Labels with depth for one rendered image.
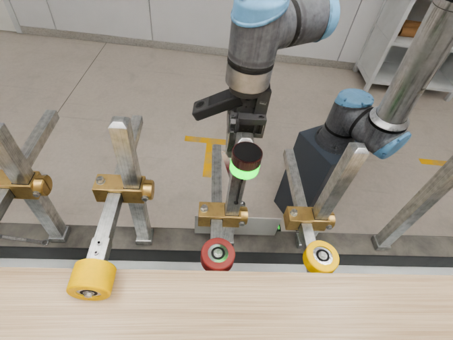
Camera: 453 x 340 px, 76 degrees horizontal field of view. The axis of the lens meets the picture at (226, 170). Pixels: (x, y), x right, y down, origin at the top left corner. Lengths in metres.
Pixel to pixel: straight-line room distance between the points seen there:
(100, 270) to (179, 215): 1.23
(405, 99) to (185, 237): 0.89
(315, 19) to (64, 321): 0.73
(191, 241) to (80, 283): 0.41
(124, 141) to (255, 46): 0.31
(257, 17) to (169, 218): 1.46
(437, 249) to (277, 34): 0.93
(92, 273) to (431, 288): 0.74
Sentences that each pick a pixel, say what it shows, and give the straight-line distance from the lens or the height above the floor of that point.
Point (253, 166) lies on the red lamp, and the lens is 0.56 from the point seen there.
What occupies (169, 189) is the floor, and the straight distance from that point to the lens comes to 1.95.
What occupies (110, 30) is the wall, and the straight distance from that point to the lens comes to 3.56.
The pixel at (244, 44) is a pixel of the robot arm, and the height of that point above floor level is 1.31.
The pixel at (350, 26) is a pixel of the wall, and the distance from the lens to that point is 3.49.
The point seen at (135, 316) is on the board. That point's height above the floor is 0.90.
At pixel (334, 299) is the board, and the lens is 0.73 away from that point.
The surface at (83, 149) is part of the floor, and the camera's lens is 2.31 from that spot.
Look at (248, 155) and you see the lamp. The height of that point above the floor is 1.14.
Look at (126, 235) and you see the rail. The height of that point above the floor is 0.70.
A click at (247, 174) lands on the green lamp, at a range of 0.57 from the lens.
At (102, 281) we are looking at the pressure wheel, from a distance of 0.63.
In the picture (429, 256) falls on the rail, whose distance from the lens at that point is 1.20.
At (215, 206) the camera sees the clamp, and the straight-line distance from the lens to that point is 0.81.
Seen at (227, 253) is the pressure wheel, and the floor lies 0.90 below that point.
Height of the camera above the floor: 1.53
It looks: 48 degrees down
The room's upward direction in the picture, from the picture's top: 8 degrees clockwise
